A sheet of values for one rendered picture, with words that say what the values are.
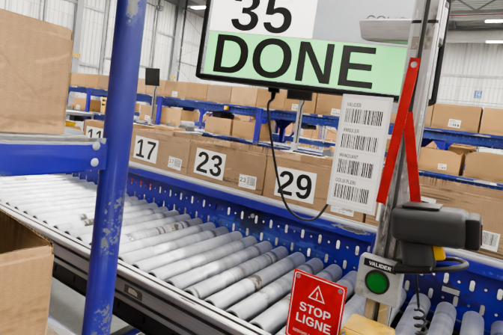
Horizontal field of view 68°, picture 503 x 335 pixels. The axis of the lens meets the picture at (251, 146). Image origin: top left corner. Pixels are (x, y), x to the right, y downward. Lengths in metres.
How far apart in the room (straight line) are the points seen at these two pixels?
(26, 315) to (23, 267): 0.05
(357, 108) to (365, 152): 0.08
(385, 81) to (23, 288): 0.65
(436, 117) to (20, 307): 5.64
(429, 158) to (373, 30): 4.84
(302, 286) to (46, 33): 0.57
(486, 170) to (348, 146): 4.88
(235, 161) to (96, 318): 1.15
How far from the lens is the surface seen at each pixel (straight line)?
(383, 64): 0.78
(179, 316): 0.96
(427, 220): 0.59
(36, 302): 0.42
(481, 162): 5.52
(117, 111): 0.38
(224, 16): 0.84
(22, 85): 0.38
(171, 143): 1.75
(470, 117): 5.79
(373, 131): 0.66
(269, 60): 0.79
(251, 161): 1.47
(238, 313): 0.92
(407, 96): 0.65
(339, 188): 0.68
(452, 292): 1.28
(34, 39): 0.38
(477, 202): 1.25
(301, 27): 0.80
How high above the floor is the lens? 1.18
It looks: 4 degrees down
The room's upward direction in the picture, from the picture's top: 8 degrees clockwise
